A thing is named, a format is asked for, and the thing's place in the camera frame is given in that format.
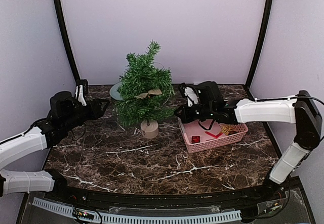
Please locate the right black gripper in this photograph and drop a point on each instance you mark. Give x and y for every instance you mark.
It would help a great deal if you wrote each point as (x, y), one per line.
(185, 117)

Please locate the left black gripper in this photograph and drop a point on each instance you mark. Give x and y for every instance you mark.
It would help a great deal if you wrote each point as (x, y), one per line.
(94, 106)

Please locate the brown reindeer ornament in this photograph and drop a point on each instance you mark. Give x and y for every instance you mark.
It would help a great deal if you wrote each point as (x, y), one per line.
(152, 92)

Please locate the red foil gift box ornament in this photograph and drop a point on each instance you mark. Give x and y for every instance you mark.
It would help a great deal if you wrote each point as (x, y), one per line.
(195, 139)

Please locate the pink plastic basket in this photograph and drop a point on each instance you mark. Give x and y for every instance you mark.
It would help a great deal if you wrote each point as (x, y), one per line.
(207, 142)

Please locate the small green christmas tree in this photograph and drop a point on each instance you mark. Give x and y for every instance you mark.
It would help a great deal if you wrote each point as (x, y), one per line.
(141, 76)

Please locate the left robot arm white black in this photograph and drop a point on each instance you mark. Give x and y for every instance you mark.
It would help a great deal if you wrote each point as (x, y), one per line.
(66, 113)

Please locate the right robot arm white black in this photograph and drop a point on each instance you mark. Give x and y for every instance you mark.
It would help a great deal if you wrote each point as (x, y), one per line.
(205, 102)

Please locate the pale green plate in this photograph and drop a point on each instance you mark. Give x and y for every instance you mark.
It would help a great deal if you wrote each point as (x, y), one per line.
(114, 92)

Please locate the red ribbon bow ornament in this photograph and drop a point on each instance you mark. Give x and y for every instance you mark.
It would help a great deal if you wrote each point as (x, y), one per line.
(215, 136)

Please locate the gold star ornament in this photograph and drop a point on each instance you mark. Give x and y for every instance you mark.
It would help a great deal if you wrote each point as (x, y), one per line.
(226, 129)

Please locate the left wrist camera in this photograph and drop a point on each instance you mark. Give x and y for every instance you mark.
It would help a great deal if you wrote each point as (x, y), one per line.
(81, 91)

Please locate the black front rail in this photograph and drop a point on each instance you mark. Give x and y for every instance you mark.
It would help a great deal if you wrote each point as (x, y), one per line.
(237, 199)

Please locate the white slotted cable duct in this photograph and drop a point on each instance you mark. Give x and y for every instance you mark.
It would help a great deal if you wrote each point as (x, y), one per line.
(119, 215)

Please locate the left black frame post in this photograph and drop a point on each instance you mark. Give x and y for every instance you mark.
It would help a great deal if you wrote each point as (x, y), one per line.
(65, 39)

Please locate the black frame post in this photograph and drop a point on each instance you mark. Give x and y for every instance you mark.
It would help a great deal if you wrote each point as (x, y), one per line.
(259, 44)
(65, 39)

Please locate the right black frame post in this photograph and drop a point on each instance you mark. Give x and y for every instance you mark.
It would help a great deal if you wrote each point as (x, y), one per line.
(259, 44)

